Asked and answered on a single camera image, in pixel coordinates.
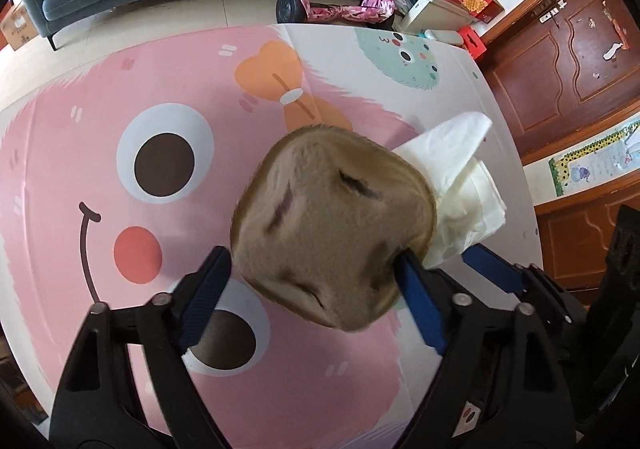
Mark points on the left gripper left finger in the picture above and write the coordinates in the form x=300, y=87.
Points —
x=198, y=294

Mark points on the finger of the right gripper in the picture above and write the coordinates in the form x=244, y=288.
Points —
x=494, y=268

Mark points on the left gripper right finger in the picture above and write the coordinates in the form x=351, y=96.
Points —
x=436, y=303

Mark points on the cream tissue paper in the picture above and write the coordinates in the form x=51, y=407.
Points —
x=469, y=208

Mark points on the giraffe height chart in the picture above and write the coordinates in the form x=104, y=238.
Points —
x=608, y=156

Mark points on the brown wooden door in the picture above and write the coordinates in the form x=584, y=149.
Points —
x=565, y=66

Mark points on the teal stepper machine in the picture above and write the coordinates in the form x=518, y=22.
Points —
x=452, y=38

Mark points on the pink hoverboard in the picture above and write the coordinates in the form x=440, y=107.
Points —
x=307, y=12

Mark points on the cardboard box on floor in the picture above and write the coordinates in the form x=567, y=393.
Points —
x=17, y=27

